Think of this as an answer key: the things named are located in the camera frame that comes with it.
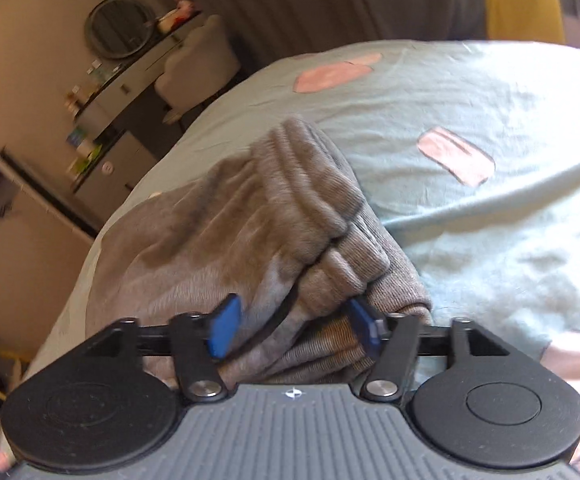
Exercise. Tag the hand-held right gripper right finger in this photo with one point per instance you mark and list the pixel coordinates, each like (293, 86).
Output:
(362, 325)

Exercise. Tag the round mirror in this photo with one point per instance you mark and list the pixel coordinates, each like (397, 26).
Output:
(117, 27)

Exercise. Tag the white framed panel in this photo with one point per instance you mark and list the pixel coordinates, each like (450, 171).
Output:
(24, 270)

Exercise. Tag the row of cosmetic bottles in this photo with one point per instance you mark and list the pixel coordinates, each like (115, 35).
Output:
(73, 102)

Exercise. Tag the blue white box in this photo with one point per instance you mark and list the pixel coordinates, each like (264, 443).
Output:
(75, 138)

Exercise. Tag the grey pants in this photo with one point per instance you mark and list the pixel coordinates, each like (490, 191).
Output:
(229, 230)

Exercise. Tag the white chair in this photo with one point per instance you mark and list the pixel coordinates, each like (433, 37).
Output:
(199, 65)

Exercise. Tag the grey curtain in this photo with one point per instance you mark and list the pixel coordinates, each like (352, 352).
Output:
(320, 0)

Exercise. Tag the yellow cloth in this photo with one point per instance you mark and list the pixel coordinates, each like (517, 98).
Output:
(520, 0)

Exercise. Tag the green packet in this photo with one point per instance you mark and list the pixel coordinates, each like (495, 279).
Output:
(87, 161)

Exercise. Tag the pink toy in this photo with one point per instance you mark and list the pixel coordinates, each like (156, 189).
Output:
(182, 2)

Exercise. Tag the grey dressing table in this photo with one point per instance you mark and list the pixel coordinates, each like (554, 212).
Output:
(134, 95)

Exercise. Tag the grey drawer cabinet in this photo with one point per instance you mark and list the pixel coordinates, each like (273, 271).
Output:
(119, 170)

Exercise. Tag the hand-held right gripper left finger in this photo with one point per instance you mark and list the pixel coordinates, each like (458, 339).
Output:
(224, 327)

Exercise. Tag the light blue blanket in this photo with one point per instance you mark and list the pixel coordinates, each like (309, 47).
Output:
(470, 235)

